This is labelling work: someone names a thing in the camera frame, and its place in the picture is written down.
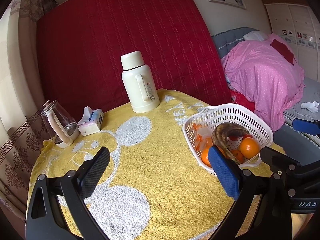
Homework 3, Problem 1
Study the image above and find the red tomato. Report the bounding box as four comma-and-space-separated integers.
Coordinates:
228, 134, 253, 141

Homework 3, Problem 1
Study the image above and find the overripe brown banana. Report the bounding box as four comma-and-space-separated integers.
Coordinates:
212, 122, 249, 164

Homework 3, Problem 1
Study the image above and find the orange mandarin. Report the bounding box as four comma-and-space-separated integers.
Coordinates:
239, 137, 260, 159
201, 147, 211, 167

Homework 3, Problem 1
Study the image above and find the orange plastic snack bag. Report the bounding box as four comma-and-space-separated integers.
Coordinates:
192, 122, 213, 153

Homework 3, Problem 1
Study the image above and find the white plastic basket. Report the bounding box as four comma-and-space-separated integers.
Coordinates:
182, 103, 273, 175

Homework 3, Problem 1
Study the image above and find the white sock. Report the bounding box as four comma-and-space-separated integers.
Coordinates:
300, 101, 319, 113

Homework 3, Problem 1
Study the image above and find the orange mandarin behind banana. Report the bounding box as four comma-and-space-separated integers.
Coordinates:
239, 137, 260, 159

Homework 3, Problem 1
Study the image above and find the pink polka-dot duvet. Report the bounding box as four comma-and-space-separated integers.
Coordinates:
221, 34, 305, 131

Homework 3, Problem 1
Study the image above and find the red cloth on duvet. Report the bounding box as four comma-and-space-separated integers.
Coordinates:
270, 39, 295, 65

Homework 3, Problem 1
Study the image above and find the glass electric kettle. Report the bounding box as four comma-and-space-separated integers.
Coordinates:
40, 100, 80, 148

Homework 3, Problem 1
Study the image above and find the white tissue pack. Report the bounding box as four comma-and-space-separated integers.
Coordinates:
78, 106, 104, 136

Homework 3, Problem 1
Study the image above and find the white pillow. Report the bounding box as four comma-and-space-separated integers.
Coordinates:
243, 31, 268, 41

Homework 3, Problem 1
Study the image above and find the yellow and white towel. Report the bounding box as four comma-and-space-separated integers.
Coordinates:
29, 89, 233, 239

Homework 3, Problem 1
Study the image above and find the cream wardrobe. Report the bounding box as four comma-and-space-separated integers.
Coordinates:
262, 0, 319, 81

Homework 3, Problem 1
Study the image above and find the grey bed headboard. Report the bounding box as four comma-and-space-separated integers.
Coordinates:
212, 27, 256, 59

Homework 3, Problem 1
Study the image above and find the beige patterned curtain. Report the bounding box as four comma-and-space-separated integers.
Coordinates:
0, 0, 58, 213

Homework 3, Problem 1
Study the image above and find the cream thermos flask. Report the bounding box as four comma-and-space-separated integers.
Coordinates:
120, 51, 160, 113

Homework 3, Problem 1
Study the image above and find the red fabric headboard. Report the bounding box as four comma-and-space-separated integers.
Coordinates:
36, 0, 231, 119

